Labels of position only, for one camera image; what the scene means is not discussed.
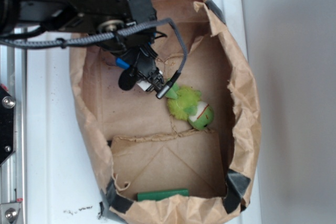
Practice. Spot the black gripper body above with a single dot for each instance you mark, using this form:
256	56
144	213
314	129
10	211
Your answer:
141	11

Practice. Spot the blue rectangular block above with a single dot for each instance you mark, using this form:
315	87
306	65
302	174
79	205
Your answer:
122	64

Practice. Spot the green rectangular block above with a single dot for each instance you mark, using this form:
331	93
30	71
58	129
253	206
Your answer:
161	194

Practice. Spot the green plush toy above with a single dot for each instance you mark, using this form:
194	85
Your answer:
184	103

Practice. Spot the brown paper bag tray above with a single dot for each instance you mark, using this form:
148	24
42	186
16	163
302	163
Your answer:
135	145

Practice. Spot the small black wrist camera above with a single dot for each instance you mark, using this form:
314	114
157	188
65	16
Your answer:
143	72

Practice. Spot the aluminium extrusion rail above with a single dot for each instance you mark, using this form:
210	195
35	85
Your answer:
13	133

